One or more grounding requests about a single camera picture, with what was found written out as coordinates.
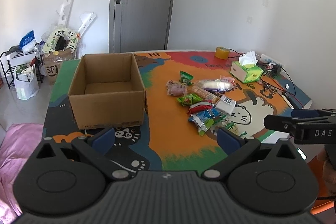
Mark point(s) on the small green snack packet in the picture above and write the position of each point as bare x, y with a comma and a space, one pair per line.
185, 78

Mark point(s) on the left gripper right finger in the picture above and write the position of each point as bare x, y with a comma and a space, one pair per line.
238, 150

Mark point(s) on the tall white foam board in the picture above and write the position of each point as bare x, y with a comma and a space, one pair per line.
64, 12

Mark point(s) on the red white snack packet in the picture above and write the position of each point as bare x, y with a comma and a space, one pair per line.
200, 106

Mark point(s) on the short white foam board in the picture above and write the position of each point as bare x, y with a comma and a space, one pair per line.
87, 18

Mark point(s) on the orange cracker packet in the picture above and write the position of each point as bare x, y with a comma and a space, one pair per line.
208, 96

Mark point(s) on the SF cardboard box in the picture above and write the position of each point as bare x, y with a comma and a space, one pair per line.
53, 62

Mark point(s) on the white blue snack packet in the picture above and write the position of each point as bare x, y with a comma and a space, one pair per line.
225, 105

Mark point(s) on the panda toilet seat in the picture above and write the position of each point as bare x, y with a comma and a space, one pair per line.
60, 39

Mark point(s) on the purple white snack bag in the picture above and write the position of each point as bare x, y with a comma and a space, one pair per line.
215, 85

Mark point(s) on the black power adapter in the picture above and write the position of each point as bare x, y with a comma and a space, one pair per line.
276, 69

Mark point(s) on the person right hand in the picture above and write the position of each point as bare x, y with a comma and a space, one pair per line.
328, 174

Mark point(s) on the pink meat snack packet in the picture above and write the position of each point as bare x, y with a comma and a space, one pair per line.
176, 88

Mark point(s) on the yellow tape roll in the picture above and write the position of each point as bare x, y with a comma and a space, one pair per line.
222, 53

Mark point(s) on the pink red candy packet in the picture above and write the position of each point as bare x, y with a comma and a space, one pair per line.
228, 79

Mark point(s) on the green red snack packet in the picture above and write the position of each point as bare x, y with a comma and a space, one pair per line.
189, 99

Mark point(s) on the green tissue box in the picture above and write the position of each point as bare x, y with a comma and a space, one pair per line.
246, 69

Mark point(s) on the green snack packets on edge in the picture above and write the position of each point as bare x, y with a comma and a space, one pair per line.
235, 130

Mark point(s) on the black metal shoe rack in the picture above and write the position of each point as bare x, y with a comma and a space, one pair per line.
10, 61

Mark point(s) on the blue green snack packet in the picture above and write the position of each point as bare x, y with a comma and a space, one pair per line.
205, 119

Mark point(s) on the pink blanket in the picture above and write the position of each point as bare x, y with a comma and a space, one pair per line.
17, 146

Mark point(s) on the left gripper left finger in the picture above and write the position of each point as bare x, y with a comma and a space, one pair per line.
93, 150

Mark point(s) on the open cardboard box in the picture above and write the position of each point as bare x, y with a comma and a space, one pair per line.
107, 90

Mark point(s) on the white plastic shopping bag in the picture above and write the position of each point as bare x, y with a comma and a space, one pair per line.
25, 81

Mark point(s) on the colourful cartoon table mat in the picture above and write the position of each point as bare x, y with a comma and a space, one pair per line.
167, 140

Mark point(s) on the blue white bag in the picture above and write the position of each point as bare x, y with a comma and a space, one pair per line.
28, 42

